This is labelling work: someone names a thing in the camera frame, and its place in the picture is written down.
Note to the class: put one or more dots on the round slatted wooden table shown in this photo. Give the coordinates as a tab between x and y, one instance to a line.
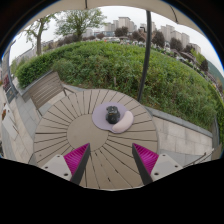
83	133

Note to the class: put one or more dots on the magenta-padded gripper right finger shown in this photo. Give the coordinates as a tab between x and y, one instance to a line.
148	160

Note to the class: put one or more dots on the black computer mouse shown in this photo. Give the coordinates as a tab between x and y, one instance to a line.
113	114

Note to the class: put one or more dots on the purple mouse pad with wrist rest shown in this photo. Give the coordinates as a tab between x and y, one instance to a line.
100	118

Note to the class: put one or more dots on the green hedge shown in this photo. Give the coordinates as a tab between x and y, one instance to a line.
126	66

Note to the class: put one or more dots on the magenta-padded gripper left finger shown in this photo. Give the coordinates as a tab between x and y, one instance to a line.
76	160

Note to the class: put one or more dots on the slatted wooden chair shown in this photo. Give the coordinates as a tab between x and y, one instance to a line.
45	89

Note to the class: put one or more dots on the beige patio umbrella canopy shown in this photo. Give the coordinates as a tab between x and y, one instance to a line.
116	5

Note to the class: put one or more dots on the curved black umbrella pole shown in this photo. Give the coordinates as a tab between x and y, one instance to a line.
145	56

